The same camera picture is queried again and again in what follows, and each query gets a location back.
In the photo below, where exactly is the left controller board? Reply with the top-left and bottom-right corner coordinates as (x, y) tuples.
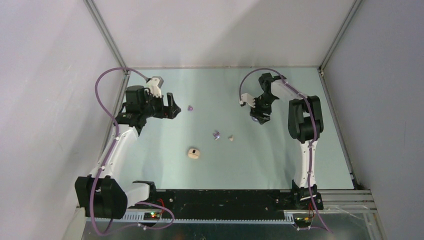
(143, 212), (161, 221)

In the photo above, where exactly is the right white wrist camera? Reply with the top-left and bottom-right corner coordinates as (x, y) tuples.
(239, 93), (256, 108)

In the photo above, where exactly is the right controller board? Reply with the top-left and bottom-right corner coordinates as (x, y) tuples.
(294, 217), (314, 224)

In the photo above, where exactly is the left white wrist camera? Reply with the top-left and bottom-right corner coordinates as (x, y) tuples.
(146, 76), (164, 98)

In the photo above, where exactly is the beige earbud charging case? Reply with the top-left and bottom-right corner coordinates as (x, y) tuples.
(187, 148), (201, 160)

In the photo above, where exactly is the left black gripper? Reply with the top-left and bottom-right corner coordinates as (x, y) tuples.
(140, 90), (180, 119)

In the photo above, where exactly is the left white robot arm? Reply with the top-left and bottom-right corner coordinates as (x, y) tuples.
(74, 85), (181, 220)

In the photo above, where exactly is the aluminium frame rail front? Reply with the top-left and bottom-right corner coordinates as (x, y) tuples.
(76, 189), (379, 226)

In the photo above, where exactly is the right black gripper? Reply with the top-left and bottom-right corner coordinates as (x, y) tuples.
(249, 93), (277, 125)

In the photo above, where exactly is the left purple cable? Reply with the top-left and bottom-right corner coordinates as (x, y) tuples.
(86, 67), (175, 236)

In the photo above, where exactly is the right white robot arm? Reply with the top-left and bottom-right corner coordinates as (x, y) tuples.
(242, 73), (324, 209)

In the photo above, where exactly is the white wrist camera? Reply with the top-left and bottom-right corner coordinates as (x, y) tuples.
(146, 76), (164, 98)
(239, 93), (256, 108)

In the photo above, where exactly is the controller board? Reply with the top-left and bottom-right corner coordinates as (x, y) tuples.
(143, 212), (161, 221)
(294, 217), (314, 224)

